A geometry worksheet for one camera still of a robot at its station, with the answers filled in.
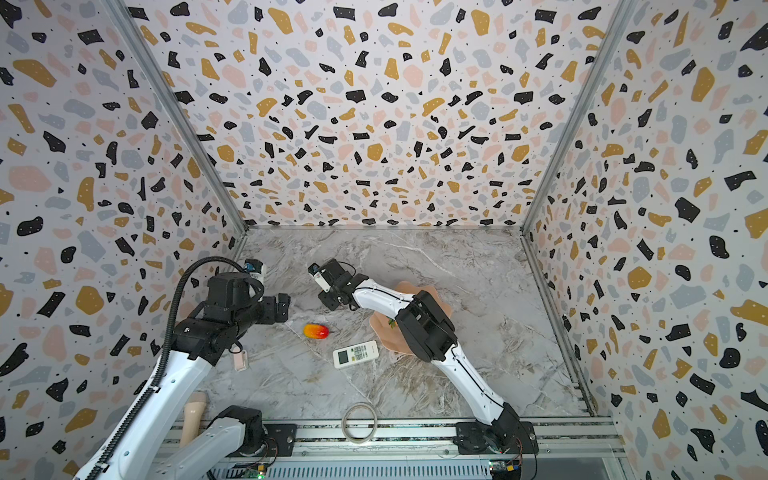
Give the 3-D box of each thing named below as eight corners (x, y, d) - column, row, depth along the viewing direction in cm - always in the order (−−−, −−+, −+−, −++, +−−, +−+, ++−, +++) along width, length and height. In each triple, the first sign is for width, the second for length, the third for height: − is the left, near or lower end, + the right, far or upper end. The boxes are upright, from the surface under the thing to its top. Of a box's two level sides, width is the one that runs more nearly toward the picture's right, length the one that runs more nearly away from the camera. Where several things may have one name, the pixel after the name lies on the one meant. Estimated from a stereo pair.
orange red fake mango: (305, 338, 93) (302, 334, 91) (307, 328, 96) (304, 324, 93) (327, 338, 94) (325, 334, 91) (329, 328, 96) (327, 324, 93)
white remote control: (335, 370, 87) (333, 367, 86) (332, 353, 91) (331, 351, 89) (380, 357, 90) (380, 355, 88) (376, 342, 93) (376, 339, 92)
